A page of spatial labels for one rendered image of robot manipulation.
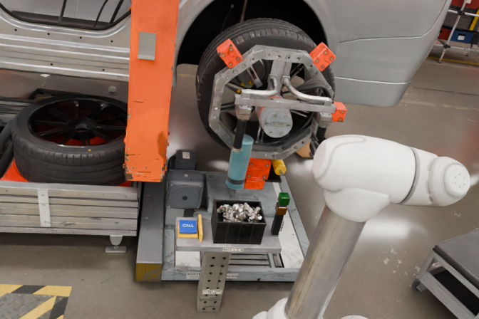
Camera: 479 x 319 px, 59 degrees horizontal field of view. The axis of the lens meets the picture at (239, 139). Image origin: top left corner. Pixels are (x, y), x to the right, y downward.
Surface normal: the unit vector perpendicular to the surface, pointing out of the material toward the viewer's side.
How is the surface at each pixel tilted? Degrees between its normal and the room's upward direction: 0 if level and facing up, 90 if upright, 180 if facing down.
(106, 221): 90
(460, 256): 0
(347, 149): 33
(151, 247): 0
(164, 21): 90
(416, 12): 90
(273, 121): 90
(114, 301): 0
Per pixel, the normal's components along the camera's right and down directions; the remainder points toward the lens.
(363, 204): -0.09, 0.53
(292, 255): 0.17, -0.85
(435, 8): 0.33, 0.52
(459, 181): 0.27, -0.09
